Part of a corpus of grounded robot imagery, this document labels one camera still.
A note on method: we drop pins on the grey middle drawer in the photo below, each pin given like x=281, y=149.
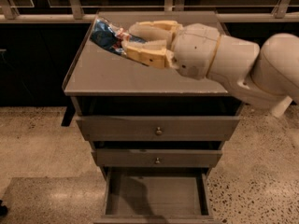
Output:
x=157, y=157

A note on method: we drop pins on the brass top drawer knob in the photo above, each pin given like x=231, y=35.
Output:
x=159, y=131

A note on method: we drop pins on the blue silver redbull can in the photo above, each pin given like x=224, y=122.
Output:
x=109, y=36

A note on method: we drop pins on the grey open bottom drawer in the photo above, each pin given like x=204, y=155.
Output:
x=156, y=196

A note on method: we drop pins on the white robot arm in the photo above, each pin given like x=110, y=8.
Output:
x=266, y=76

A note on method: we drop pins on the white diagonal post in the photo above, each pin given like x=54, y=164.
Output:
x=279, y=109

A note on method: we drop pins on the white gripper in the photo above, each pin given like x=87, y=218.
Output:
x=196, y=48

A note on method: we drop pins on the black object on floor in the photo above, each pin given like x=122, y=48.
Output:
x=3, y=209

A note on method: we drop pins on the white window railing frame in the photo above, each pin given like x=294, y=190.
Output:
x=79, y=10

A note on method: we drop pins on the grey drawer cabinet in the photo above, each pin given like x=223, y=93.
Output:
x=100, y=83

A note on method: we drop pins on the grey top drawer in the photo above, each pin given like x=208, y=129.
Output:
x=164, y=128

